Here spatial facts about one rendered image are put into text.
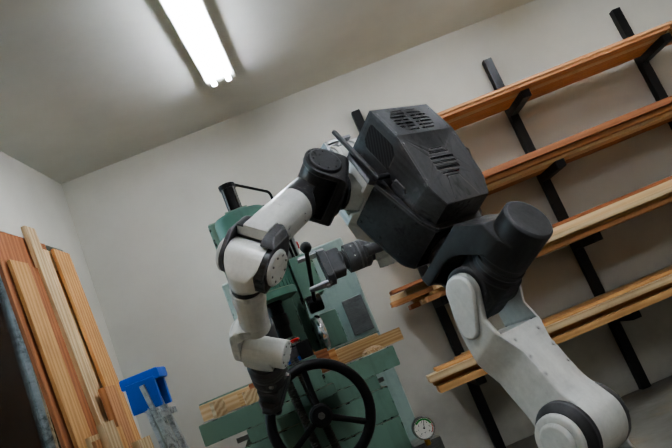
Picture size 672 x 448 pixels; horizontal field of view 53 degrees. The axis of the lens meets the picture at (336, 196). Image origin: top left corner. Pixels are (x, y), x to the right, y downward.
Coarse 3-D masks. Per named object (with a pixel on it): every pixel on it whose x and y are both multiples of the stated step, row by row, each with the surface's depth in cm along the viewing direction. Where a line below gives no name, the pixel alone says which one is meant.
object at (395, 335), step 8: (376, 336) 215; (384, 336) 215; (392, 336) 216; (400, 336) 216; (360, 344) 214; (368, 344) 214; (376, 344) 214; (384, 344) 215; (344, 352) 213; (352, 352) 213; (360, 352) 213; (344, 360) 212; (240, 400) 206
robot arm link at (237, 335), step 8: (232, 328) 147; (240, 328) 144; (264, 328) 144; (232, 336) 146; (240, 336) 145; (248, 336) 144; (256, 336) 144; (232, 344) 147; (240, 344) 149; (232, 352) 150; (240, 352) 149; (240, 360) 151
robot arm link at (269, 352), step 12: (264, 336) 151; (276, 336) 156; (252, 348) 149; (264, 348) 148; (276, 348) 148; (288, 348) 151; (252, 360) 149; (264, 360) 148; (276, 360) 148; (288, 360) 152; (252, 372) 154; (264, 372) 153; (276, 372) 153; (264, 384) 154
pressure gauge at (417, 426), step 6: (414, 420) 190; (420, 420) 189; (426, 420) 189; (414, 426) 188; (420, 426) 188; (426, 426) 189; (432, 426) 189; (414, 432) 188; (420, 432) 188; (426, 432) 188; (432, 432) 188; (420, 438) 187; (426, 438) 188; (426, 444) 190
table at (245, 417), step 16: (384, 352) 199; (352, 368) 197; (368, 368) 197; (384, 368) 198; (336, 384) 195; (352, 384) 196; (304, 400) 184; (320, 400) 185; (224, 416) 190; (240, 416) 190; (256, 416) 191; (208, 432) 188; (224, 432) 189
